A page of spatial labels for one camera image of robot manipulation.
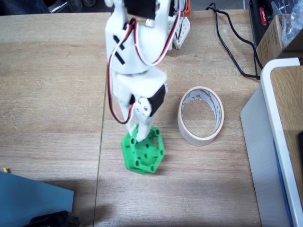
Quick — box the green hexagonal printed component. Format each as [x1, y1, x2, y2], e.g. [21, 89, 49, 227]
[121, 126, 166, 175]

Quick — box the beige masking tape roll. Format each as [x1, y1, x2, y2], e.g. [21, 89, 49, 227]
[177, 86, 225, 147]

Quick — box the orange and black table clamp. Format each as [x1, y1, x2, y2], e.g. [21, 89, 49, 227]
[181, 0, 192, 17]

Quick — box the black mesh office chair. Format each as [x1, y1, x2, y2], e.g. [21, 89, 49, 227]
[48, 0, 105, 14]

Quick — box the white ribbed container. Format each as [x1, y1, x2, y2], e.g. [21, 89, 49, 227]
[240, 57, 303, 227]

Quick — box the black device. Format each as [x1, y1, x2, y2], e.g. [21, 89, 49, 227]
[29, 210, 80, 227]

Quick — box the blue-grey board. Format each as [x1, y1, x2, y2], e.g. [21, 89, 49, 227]
[0, 171, 75, 227]

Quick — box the black power strip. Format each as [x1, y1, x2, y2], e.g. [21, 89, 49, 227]
[248, 0, 277, 49]

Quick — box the brown cardboard box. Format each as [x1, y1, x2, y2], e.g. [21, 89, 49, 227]
[255, 14, 303, 70]

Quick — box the person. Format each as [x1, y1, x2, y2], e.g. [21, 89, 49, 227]
[0, 0, 50, 16]

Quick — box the clear plastic bag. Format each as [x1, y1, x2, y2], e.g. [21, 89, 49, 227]
[272, 0, 303, 48]

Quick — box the black cable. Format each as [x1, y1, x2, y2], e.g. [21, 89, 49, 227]
[213, 9, 261, 80]
[205, 2, 263, 70]

